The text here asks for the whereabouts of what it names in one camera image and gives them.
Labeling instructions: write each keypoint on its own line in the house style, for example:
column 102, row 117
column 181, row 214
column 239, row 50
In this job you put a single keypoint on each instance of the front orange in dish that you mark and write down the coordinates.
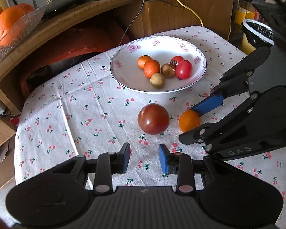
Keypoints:
column 8, row 18

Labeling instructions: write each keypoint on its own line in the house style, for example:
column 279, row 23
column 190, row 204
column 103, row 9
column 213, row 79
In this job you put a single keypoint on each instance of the glass fruit dish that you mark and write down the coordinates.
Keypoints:
column 20, row 30

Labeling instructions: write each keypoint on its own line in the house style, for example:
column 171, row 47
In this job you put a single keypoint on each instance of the dark red large tomato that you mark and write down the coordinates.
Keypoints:
column 153, row 119

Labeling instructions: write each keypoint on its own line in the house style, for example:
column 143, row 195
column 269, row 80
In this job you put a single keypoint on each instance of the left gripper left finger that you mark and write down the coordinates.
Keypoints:
column 108, row 164

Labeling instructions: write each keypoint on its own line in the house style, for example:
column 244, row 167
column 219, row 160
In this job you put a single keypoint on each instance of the oval red cherry tomato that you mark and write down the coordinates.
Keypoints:
column 184, row 70

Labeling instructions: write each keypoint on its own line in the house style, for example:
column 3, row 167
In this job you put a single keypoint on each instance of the small mandarin with leaf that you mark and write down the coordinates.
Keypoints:
column 142, row 60

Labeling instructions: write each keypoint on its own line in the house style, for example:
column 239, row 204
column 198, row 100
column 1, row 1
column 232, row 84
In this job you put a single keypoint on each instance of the yellow trash bin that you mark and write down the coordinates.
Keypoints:
column 246, row 47

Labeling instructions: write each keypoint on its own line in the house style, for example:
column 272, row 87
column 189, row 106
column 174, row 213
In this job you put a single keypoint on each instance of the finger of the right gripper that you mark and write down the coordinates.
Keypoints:
column 233, row 82
column 234, row 131

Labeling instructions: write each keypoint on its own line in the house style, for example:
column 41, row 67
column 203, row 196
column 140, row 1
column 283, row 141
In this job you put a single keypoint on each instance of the cherry print tablecloth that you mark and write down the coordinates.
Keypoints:
column 84, row 112

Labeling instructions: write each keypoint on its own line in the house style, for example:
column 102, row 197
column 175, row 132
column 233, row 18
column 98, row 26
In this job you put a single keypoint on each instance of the rough orange mandarin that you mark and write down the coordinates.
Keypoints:
column 151, row 67

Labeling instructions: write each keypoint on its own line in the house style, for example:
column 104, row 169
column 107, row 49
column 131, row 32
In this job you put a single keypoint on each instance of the wooden curved desk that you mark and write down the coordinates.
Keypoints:
column 97, row 26

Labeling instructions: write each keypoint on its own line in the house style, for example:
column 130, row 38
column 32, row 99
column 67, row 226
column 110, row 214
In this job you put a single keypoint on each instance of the tan longan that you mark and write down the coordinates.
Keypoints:
column 168, row 70
column 157, row 80

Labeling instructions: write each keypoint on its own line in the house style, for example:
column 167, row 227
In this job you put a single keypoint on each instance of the small round red tomato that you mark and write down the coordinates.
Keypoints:
column 176, row 60

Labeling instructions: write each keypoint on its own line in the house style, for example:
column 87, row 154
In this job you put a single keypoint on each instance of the orange round tomato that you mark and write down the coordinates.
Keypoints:
column 189, row 120

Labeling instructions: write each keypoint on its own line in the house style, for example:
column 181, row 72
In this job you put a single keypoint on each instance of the white floral porcelain bowl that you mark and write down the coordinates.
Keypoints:
column 124, row 69

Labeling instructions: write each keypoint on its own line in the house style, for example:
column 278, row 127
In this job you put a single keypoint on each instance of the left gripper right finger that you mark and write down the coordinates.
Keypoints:
column 178, row 164

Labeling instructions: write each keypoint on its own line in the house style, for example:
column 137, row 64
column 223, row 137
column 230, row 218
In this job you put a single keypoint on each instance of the red plastic bag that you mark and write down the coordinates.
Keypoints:
column 73, row 42

